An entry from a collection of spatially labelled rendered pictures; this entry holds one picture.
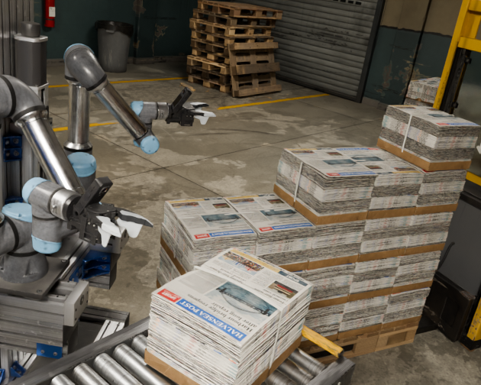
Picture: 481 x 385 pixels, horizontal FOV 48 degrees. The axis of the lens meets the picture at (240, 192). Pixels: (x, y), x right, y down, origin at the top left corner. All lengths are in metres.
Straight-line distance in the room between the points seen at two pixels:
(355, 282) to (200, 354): 1.47
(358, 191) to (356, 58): 7.25
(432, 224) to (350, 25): 7.08
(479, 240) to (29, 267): 2.49
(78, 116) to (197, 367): 1.22
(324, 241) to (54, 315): 1.22
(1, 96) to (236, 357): 0.91
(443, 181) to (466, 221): 0.70
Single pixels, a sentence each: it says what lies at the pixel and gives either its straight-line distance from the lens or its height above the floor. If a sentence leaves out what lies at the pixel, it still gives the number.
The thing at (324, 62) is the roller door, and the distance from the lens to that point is 9.94.
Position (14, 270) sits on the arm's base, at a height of 0.86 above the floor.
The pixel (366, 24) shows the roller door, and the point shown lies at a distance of 9.54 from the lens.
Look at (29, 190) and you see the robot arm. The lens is 1.45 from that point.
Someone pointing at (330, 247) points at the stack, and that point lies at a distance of 2.51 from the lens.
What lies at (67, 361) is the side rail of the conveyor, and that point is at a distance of 1.56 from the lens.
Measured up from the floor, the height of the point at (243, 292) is 1.03.
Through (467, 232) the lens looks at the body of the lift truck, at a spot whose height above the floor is 0.58.
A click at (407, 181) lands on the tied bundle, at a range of 2.62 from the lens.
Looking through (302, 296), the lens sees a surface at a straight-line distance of 1.51.
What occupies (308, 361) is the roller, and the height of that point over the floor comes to 0.80.
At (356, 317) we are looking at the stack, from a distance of 2.88.
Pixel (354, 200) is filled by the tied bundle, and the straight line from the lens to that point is 2.46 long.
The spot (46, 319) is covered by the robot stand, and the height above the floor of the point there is 0.69.
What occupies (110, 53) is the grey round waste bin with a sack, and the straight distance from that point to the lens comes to 9.12.
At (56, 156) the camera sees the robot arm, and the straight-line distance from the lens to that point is 1.58.
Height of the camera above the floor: 1.82
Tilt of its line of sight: 22 degrees down
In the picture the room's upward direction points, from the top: 9 degrees clockwise
